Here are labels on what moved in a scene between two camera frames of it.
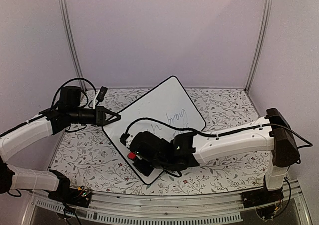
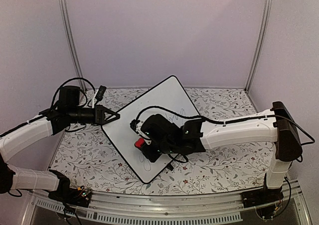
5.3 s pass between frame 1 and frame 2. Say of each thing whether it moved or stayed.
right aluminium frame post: stayed
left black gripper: stayed
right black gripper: moved
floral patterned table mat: stayed
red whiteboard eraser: moved
